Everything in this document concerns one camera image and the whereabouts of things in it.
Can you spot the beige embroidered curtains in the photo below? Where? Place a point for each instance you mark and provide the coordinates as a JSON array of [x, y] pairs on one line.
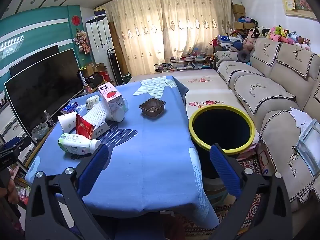
[[162, 30]]

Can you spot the white cardboard box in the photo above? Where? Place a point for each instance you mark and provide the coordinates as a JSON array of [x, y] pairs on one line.
[[101, 131]]

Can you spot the white papers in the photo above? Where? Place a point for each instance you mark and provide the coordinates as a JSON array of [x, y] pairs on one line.
[[300, 117]]

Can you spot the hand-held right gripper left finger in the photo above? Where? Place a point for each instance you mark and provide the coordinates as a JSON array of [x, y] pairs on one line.
[[92, 170]]

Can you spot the small white labelled bottle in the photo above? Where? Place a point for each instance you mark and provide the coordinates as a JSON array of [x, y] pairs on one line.
[[92, 103]]

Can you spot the pile of children's books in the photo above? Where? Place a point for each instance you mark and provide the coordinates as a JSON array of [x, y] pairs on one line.
[[21, 187]]

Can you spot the white floral floor mat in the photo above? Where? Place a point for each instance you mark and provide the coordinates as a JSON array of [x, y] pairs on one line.
[[207, 90]]

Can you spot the beige sofa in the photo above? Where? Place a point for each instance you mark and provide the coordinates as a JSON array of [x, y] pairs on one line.
[[262, 90]]

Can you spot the dark green box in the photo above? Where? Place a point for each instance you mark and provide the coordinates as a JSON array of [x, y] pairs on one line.
[[127, 78]]

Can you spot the white paper cup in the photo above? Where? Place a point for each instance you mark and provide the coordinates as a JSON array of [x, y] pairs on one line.
[[67, 121]]

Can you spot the stack of cardboard boxes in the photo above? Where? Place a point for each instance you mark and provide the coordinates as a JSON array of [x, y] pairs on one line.
[[238, 11]]

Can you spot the low glass shelf with books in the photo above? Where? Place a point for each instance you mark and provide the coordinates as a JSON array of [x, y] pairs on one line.
[[180, 65]]

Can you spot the red round wall ornament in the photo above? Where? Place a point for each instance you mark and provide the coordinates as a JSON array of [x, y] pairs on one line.
[[76, 20]]

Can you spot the pile of plush toys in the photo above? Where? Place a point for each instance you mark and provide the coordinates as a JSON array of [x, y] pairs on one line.
[[280, 33]]

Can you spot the black tower fan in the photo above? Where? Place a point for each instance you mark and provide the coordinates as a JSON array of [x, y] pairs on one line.
[[116, 67]]

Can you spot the plain white bottle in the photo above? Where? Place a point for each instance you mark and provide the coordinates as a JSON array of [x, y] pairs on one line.
[[116, 115]]

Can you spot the clear plastic bag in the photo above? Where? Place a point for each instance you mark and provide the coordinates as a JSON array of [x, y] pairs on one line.
[[310, 145]]

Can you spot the person's left hand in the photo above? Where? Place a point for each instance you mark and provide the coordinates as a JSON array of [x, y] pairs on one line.
[[12, 190]]

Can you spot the black television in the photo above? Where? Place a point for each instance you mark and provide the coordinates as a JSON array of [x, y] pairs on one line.
[[42, 90]]

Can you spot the open cardboard boxes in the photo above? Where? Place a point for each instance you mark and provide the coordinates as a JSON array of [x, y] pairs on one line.
[[96, 72]]

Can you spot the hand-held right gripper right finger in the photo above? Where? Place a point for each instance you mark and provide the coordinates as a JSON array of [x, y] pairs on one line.
[[225, 170]]

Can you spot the clear water bottle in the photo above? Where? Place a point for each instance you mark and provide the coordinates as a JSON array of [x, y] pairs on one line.
[[49, 120]]

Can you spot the white standing air conditioner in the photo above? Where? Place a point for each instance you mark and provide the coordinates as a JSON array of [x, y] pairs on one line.
[[98, 35]]

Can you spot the artificial flower decoration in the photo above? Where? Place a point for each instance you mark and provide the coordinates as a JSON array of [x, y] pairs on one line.
[[82, 41]]

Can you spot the grey round cushion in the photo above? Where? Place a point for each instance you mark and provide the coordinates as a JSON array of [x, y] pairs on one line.
[[243, 56]]

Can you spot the pink milk carton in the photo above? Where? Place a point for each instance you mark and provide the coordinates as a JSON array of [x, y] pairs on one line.
[[111, 96]]

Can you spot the blue star tablecloth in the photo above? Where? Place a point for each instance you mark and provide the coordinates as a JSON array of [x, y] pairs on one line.
[[150, 155]]

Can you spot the blue star printed bag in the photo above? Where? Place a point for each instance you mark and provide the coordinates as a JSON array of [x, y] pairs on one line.
[[228, 41]]

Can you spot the black bin with yellow rim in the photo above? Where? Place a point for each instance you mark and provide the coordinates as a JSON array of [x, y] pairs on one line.
[[220, 127]]

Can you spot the red snack packet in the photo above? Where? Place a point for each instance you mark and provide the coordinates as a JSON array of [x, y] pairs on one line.
[[83, 127]]

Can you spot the glass ashtray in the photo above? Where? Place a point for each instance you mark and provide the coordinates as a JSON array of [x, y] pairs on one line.
[[40, 131]]

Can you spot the brown plastic tray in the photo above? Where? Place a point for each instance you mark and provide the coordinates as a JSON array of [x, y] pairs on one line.
[[152, 108]]

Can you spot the white bottle with green label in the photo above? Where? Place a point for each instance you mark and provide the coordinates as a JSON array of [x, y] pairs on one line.
[[75, 142]]

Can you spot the blue tissue pack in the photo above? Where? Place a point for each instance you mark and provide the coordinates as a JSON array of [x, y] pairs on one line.
[[70, 108]]

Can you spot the red patterned rug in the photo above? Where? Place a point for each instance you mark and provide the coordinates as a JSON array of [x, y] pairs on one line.
[[250, 212]]

